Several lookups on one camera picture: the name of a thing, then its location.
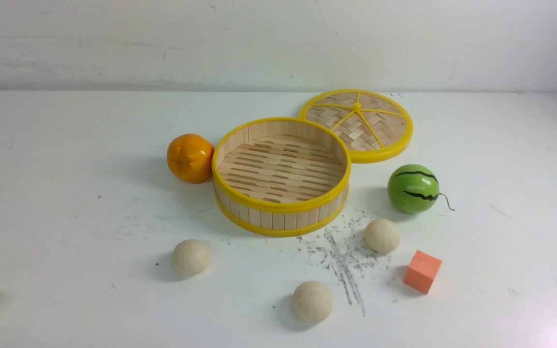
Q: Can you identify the yellow rimmed bamboo steamer tray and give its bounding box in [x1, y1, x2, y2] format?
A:
[212, 117, 352, 237]

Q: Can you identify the white toy bun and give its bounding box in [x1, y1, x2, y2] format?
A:
[363, 218, 401, 255]
[292, 281, 333, 324]
[171, 239, 211, 278]

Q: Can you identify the orange foam cube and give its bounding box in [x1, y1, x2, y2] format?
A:
[403, 250, 442, 294]

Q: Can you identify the green toy watermelon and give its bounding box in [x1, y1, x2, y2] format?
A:
[387, 164, 455, 214]

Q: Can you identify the orange toy tangerine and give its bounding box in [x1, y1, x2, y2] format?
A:
[167, 133, 214, 184]

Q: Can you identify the yellow rimmed bamboo steamer lid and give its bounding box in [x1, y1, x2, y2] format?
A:
[299, 89, 414, 163]

